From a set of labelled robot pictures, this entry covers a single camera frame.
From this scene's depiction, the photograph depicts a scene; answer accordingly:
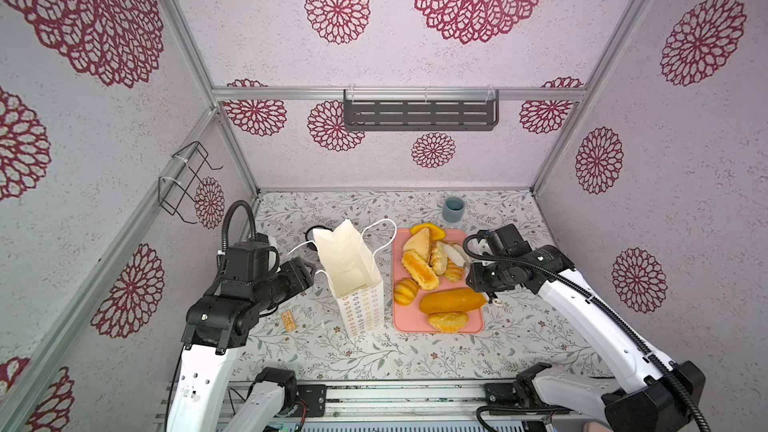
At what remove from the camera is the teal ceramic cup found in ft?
3.57

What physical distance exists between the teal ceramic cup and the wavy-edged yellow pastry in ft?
0.80

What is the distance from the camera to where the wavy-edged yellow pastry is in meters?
0.92
